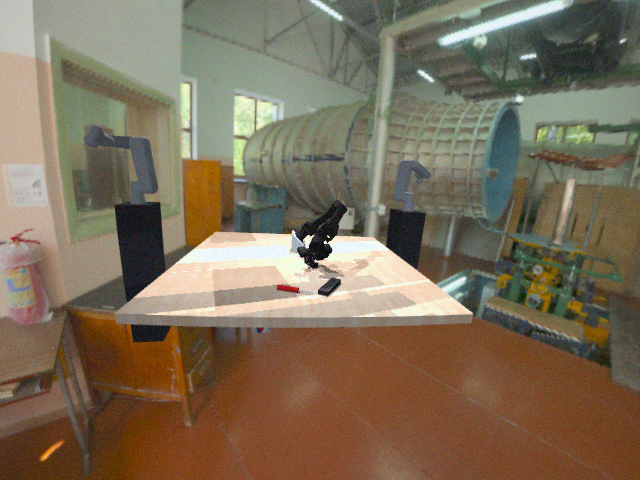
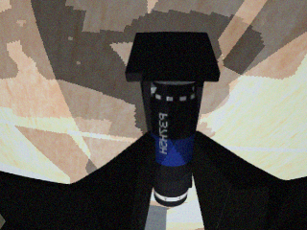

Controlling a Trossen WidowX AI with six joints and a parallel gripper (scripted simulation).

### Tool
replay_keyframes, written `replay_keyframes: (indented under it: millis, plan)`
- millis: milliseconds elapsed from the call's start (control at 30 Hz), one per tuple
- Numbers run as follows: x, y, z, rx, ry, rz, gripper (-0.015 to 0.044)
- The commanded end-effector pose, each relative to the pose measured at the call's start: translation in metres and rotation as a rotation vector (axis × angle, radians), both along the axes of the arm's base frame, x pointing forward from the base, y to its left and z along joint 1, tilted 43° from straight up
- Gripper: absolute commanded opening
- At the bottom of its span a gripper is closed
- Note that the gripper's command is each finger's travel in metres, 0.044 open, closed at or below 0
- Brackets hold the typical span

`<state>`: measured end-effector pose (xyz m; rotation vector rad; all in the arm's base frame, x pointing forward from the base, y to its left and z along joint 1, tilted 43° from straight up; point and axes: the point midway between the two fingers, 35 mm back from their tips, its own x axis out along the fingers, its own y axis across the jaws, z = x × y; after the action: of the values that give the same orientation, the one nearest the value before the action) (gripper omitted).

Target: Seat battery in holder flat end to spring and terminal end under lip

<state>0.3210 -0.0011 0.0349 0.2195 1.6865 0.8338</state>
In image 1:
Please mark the red-handled screwdriver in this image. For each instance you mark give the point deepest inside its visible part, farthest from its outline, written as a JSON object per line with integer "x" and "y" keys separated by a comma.
{"x": 290, "y": 289}

